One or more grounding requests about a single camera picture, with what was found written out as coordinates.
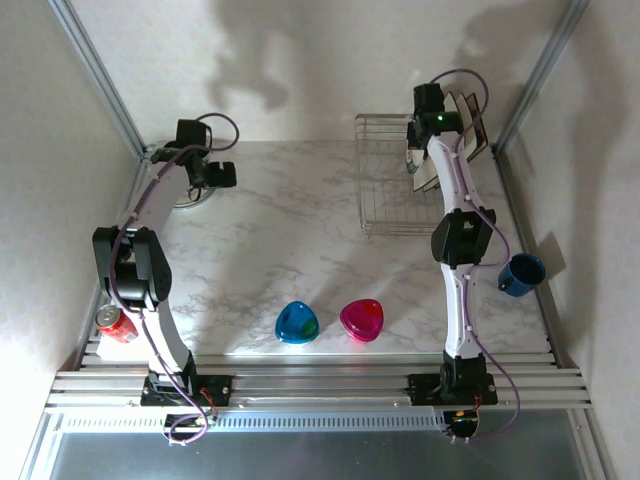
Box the blue enamel mug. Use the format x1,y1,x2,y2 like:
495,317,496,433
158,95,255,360
497,252,547,299

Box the aluminium side rail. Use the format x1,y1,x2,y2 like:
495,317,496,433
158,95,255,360
74,144,154,369
492,144,569,369

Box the aluminium frame post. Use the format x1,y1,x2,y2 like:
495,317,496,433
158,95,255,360
491,0,594,154
47,0,156,161

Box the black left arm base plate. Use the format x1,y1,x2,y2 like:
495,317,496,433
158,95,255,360
140,373,234,407

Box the slotted grey cable duct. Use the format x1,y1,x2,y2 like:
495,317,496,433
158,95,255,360
57,405,446,434

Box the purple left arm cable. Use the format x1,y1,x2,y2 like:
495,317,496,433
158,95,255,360
107,112,241,447

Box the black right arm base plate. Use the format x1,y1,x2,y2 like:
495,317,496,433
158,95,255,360
407,372,499,406

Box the grey metal shelf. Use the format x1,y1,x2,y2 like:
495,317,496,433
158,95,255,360
19,429,619,480

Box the round plate orange sunburst print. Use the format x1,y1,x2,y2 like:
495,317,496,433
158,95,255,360
172,187,214,209

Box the red soda can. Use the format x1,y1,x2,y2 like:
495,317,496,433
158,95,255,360
95,304,140,345

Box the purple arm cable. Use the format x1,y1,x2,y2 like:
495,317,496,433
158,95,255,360
107,112,241,447
429,68,521,444

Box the blue translucent triangular container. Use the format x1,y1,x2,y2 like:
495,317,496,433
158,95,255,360
274,299,321,346

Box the pink translucent triangular container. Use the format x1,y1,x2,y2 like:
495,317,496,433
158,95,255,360
339,298,386,345

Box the aluminium extrusion base rails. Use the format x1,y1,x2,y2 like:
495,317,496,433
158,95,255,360
44,352,594,414

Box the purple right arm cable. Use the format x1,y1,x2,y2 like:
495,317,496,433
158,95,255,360
429,68,521,444

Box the chrome wire dish rack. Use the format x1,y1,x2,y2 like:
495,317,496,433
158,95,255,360
353,113,451,239

